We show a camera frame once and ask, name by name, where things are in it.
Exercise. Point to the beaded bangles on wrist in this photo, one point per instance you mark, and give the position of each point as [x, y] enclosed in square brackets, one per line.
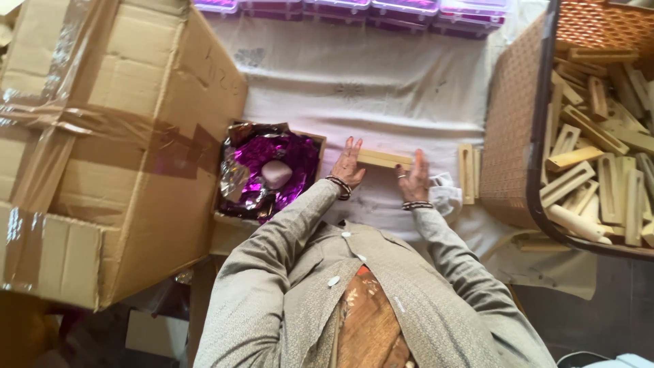
[416, 205]
[341, 185]

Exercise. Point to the crumpled white cloth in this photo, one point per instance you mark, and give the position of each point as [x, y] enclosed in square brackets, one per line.
[447, 194]

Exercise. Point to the person's left hand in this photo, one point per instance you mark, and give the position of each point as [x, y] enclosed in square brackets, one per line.
[347, 168]

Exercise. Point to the white cardboard box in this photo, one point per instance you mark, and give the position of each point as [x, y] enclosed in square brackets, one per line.
[156, 332]

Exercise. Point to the crumpled purple foil sheets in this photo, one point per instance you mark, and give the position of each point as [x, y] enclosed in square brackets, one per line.
[286, 153]

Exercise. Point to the pale pink stone lump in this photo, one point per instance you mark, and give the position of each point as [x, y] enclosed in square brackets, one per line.
[276, 174]

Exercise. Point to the orange floral garment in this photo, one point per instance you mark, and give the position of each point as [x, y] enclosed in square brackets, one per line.
[368, 322]

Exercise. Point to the grey buttoned jacket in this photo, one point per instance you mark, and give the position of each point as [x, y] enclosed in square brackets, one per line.
[286, 296]

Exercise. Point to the large taped cardboard box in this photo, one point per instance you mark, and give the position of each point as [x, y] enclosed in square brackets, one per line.
[112, 143]

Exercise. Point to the pale wooden block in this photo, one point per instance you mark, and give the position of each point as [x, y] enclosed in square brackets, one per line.
[383, 157]

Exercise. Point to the small open wooden box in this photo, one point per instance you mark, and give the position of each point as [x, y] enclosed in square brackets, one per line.
[319, 145]

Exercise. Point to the beaded bangles on left wrist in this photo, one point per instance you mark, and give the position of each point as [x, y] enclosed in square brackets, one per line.
[341, 185]

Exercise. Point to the slotted wooden piece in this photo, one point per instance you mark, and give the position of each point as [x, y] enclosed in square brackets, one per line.
[465, 174]

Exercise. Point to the white printed table cloth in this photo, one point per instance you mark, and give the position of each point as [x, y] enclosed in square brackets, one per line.
[357, 76]

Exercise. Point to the person's left fingers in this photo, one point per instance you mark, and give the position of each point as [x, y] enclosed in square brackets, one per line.
[353, 148]

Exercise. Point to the thin wooden piece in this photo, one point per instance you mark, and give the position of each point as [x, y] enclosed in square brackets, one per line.
[477, 174]

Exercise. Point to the row of purple plastic cases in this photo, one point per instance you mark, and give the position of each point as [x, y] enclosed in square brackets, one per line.
[398, 10]

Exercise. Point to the pale blue object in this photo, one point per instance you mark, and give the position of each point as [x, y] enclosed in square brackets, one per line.
[618, 362]

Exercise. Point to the person's right hand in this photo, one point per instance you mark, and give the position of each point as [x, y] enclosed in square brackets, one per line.
[416, 184]

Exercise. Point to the woven basket of wooden pieces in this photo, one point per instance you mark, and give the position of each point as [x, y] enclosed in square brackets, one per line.
[511, 128]

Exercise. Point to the beaded bangles on right wrist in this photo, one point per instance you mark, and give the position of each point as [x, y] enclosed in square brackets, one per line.
[416, 205]

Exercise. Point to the person's right fingers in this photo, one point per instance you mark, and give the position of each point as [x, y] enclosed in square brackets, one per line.
[420, 162]

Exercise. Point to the flat wooden piece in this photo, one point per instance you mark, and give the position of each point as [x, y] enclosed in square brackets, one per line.
[541, 244]

